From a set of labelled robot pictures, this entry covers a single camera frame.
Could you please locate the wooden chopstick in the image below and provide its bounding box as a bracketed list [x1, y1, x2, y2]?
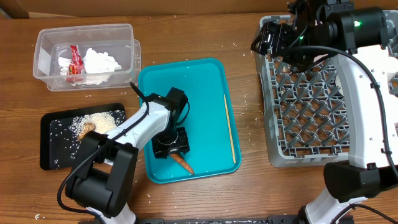
[223, 95, 236, 164]

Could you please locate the pile of rice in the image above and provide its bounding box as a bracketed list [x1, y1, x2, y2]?
[49, 110, 125, 166]

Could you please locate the red snack wrapper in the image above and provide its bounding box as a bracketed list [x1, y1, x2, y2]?
[66, 45, 85, 83]

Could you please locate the grey dish rack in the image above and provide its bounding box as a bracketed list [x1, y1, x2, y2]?
[252, 14, 398, 169]

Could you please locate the teal plastic tray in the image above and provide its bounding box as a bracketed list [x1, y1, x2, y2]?
[138, 58, 242, 184]

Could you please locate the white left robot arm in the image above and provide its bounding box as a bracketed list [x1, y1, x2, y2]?
[58, 89, 190, 223]

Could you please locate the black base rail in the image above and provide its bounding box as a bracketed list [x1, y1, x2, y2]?
[133, 214, 355, 224]

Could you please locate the black tray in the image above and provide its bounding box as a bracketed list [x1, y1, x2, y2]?
[40, 103, 126, 170]

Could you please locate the brown food scrap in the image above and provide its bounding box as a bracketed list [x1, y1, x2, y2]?
[77, 123, 96, 140]

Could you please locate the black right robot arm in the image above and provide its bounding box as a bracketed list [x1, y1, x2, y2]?
[251, 1, 397, 223]

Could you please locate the white napkin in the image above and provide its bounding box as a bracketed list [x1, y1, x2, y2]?
[58, 48, 122, 86]

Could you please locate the clear plastic bin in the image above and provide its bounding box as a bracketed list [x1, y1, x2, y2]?
[33, 24, 141, 91]

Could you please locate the orange carrot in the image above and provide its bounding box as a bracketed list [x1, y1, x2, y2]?
[169, 153, 195, 175]

